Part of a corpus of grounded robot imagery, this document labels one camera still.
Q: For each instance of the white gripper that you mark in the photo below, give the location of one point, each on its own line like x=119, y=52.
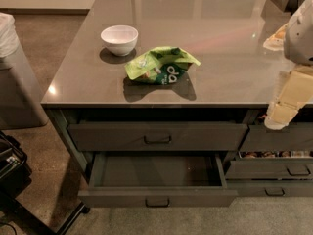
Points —
x=300, y=36

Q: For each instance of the drawer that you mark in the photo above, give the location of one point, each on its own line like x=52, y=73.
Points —
x=296, y=136
x=275, y=168
x=157, y=180
x=272, y=188
x=157, y=136

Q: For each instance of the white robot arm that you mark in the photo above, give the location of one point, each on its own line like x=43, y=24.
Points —
x=296, y=38

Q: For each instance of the snacks in middle right drawer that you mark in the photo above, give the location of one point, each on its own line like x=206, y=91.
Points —
x=277, y=154

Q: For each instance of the green crumpled chip bag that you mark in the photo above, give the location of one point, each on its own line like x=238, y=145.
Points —
x=160, y=66

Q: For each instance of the white ceramic bowl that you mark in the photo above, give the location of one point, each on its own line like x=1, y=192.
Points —
x=120, y=39

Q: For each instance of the grey trash bin white liner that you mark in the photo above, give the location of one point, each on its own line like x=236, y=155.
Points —
x=20, y=92

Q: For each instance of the black cart with wheels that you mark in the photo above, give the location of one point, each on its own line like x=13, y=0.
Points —
x=14, y=178

